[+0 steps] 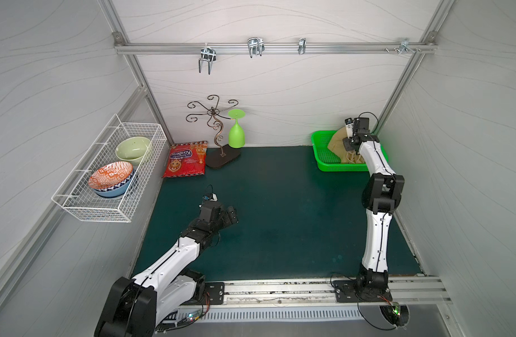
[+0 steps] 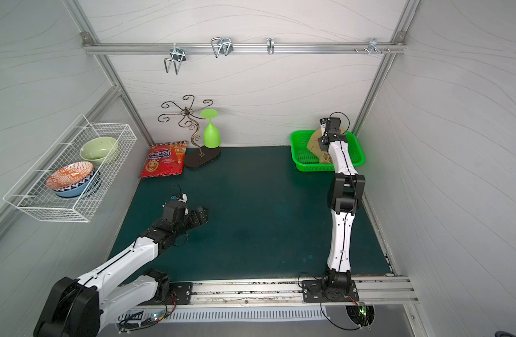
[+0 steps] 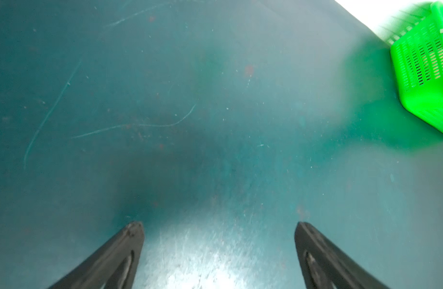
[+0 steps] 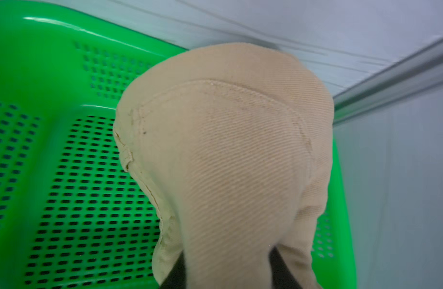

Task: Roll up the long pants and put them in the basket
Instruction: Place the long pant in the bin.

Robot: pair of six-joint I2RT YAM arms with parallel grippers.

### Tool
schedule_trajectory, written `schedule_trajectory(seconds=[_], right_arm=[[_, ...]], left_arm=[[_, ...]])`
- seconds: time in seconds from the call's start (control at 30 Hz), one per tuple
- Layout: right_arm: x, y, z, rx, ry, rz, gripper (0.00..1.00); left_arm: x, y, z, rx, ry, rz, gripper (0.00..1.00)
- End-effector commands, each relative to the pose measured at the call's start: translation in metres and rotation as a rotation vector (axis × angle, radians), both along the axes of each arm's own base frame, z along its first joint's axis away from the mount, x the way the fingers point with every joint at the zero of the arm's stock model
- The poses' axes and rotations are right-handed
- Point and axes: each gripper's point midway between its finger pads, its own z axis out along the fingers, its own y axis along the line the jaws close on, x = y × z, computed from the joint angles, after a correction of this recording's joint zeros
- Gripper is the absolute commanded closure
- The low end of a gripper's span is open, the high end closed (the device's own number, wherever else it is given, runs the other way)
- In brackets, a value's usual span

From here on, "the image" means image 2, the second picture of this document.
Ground tan long pants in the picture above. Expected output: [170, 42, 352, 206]
[307, 127, 332, 164]

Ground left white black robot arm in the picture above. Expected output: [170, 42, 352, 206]
[33, 193, 209, 336]

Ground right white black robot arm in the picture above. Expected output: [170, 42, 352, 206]
[318, 114, 366, 300]

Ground green plastic basket tray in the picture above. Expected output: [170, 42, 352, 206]
[290, 130, 366, 172]

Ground red snack bag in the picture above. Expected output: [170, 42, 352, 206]
[140, 141, 187, 178]

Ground dark metal scroll stand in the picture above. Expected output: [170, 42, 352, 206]
[157, 94, 221, 169]

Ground green plastic goblet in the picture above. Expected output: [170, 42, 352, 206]
[200, 109, 221, 148]

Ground dark green table mat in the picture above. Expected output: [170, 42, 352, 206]
[97, 145, 392, 286]

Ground right end metal hook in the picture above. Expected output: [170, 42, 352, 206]
[353, 38, 391, 55]

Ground light green ceramic bowl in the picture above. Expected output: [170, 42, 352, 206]
[79, 136, 120, 167]

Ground orange blue patterned bowl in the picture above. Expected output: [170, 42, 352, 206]
[45, 161, 96, 198]

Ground metal clip hook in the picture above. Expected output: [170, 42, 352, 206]
[210, 37, 234, 58]

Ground white vent grille strip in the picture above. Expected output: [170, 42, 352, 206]
[114, 307, 331, 324]

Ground double prong metal hook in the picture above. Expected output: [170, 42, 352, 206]
[164, 44, 186, 74]

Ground left black mount plate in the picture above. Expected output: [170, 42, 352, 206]
[170, 282, 193, 306]

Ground black mount plate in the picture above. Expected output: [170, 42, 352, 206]
[300, 279, 360, 303]
[170, 282, 193, 306]

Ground small metal bracket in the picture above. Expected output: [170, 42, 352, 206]
[266, 37, 275, 55]

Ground left cable bundle with board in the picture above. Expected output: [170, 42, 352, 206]
[116, 290, 178, 334]

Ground white wire wall basket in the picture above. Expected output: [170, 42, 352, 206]
[3, 115, 137, 223]

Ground right black mount plate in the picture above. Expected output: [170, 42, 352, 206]
[300, 279, 360, 303]

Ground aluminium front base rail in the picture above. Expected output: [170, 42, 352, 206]
[99, 276, 419, 313]

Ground right black cable with board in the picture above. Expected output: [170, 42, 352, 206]
[318, 294, 376, 332]

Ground aluminium top rail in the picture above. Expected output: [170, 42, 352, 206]
[83, 41, 408, 56]

